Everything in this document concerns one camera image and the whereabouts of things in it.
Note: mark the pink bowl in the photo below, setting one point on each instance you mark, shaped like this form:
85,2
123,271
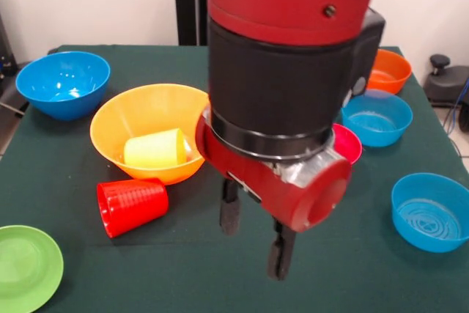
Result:
348,144

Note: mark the yellow cup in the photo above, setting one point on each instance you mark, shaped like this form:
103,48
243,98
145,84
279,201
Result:
154,150

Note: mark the large yellow bowl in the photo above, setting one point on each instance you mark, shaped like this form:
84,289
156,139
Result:
146,107

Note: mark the orange bowl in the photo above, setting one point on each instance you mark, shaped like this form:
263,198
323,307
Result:
390,74

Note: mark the small blue bowl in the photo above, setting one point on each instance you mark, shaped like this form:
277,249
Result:
410,217
377,133

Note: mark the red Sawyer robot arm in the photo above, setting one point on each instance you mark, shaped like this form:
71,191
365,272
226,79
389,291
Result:
278,71

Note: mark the black equipment case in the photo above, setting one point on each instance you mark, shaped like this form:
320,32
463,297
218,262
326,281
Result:
5,52

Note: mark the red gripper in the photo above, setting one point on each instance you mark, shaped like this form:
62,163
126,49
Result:
275,188

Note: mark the dark green tablecloth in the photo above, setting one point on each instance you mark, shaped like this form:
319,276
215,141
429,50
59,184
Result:
146,272

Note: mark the large blue bowl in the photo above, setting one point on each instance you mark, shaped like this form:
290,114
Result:
62,82

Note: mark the black stand base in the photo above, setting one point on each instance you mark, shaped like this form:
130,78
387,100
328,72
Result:
447,82
9,98

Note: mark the green bowl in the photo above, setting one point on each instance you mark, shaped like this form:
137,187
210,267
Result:
22,269

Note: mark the red cup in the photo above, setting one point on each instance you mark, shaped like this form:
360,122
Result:
135,203

